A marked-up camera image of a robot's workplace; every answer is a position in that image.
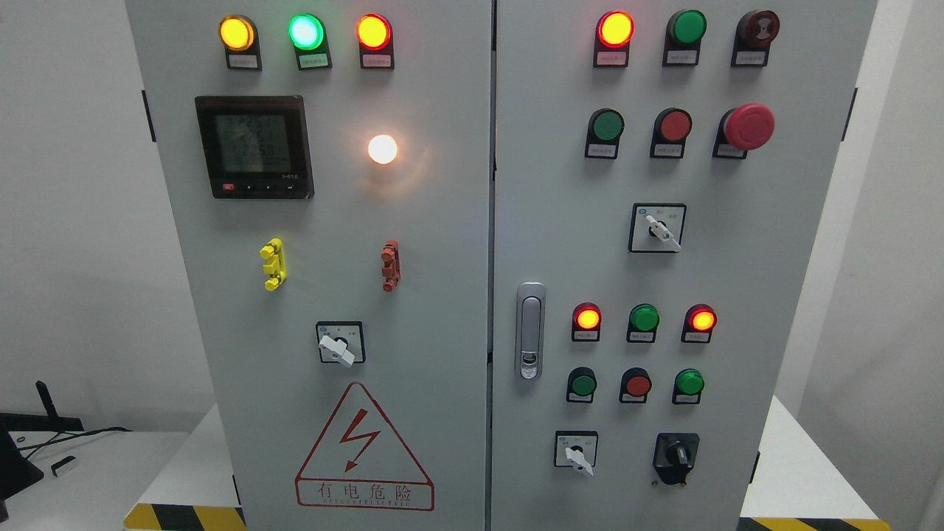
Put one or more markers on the black rotary knob switch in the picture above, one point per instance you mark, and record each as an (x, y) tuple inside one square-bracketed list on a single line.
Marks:
[(674, 457)]

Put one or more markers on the grey electrical control cabinet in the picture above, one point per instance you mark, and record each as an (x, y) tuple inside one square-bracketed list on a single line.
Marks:
[(489, 102)]

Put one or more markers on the red terminal connector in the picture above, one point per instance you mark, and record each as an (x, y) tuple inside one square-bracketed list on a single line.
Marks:
[(390, 265)]

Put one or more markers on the red indicator light middle left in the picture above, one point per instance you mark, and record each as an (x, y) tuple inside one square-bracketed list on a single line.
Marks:
[(586, 323)]

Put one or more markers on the red indicator light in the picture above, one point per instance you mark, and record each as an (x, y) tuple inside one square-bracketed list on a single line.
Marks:
[(698, 324), (586, 323)]

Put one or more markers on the white lit indicator lamp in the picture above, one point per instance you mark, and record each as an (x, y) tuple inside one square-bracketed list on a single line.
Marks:
[(382, 149)]

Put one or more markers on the green push button lower left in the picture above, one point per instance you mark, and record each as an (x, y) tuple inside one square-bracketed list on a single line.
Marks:
[(581, 385)]

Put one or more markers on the green push button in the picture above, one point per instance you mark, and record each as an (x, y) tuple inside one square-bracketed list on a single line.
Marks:
[(605, 127), (688, 387), (581, 385)]

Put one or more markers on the green indicator light middle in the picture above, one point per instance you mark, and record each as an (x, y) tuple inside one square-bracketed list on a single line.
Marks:
[(643, 323)]

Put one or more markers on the green push button upper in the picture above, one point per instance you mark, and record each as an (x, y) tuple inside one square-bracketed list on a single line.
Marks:
[(605, 127)]

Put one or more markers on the yellow terminal connector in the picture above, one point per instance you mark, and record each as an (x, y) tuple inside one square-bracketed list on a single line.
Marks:
[(274, 265)]

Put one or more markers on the red push button lower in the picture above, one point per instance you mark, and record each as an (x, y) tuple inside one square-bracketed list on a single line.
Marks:
[(635, 385)]

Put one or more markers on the red push button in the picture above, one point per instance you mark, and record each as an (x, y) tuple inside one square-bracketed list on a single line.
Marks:
[(635, 385), (669, 134)]

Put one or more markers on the red electric hazard warning sticker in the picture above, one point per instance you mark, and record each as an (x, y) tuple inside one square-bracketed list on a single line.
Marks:
[(361, 461)]

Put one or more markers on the red indicator light middle right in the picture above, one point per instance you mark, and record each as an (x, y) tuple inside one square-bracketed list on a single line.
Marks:
[(698, 324)]

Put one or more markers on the red push button upper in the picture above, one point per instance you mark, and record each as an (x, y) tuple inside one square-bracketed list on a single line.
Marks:
[(669, 134)]

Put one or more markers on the green push button lower right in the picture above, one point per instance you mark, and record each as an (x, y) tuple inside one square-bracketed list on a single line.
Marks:
[(688, 387)]

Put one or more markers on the black digital power meter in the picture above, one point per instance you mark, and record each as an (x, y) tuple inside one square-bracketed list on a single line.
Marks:
[(256, 147)]

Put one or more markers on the red-orange indicator light left door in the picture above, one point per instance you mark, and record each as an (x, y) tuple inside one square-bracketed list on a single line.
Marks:
[(374, 34)]

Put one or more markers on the red lit indicator top right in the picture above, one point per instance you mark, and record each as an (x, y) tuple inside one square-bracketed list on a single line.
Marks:
[(612, 39)]

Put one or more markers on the green lit indicator light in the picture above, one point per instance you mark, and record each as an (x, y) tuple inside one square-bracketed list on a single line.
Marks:
[(309, 38)]

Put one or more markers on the red emergency stop mushroom button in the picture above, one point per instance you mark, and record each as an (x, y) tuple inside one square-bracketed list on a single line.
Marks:
[(742, 129)]

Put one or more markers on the green indicator top right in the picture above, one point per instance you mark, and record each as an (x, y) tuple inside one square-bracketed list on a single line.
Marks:
[(683, 36)]

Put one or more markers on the yellow indicator light top left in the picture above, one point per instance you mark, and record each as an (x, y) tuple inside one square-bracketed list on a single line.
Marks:
[(239, 37)]

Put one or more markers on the yellow black hazard tape right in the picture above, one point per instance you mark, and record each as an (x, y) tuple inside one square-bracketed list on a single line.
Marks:
[(810, 524)]

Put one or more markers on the yellow black hazard tape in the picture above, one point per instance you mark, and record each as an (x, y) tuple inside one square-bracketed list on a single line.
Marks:
[(810, 524), (147, 516)]

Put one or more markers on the yellow black hazard tape left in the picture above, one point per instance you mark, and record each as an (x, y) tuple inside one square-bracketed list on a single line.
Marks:
[(147, 516)]

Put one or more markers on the small white black adapter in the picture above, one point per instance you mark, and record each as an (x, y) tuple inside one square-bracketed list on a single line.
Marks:
[(63, 466)]

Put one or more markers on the black antenna device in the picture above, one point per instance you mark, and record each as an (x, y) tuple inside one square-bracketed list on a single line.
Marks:
[(49, 421)]

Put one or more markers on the black monitor stand base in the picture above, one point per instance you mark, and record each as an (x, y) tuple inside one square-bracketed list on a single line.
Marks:
[(17, 473)]

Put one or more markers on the silver door handle lock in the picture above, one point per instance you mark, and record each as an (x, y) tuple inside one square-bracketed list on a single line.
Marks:
[(530, 326)]

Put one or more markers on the white selector switch left door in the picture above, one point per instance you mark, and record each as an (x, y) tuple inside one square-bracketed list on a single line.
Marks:
[(341, 343)]

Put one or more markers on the white selector switch upper right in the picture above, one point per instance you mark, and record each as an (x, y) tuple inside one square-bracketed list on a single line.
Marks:
[(656, 227)]

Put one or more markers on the white selector switch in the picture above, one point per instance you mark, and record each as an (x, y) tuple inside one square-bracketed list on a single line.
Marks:
[(656, 227), (576, 450)]

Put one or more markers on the white selector switch lower right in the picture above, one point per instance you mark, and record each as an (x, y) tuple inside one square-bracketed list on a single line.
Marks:
[(576, 450)]

